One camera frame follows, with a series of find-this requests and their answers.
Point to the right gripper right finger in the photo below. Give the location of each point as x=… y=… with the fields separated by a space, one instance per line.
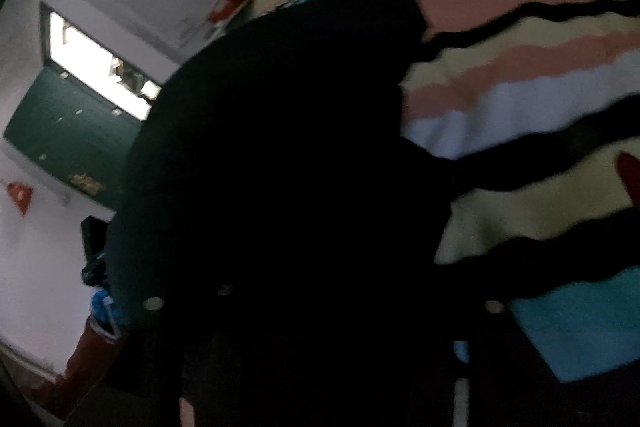
x=509 y=382

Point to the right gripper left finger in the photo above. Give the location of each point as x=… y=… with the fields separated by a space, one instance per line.
x=135 y=379

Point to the large black hooded garment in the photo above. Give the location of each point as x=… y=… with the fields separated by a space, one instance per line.
x=279 y=227

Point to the blue gloved left hand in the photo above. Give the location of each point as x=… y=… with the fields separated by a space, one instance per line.
x=104 y=314

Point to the green door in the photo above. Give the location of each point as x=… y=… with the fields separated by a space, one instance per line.
x=75 y=135

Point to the red box on shelf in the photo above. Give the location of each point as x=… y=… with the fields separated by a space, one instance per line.
x=223 y=9

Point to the pink Hello Kitty bed sheet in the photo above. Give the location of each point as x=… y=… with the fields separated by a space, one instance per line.
x=492 y=71

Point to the red diamond wall sticker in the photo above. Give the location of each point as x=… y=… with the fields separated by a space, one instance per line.
x=21 y=196

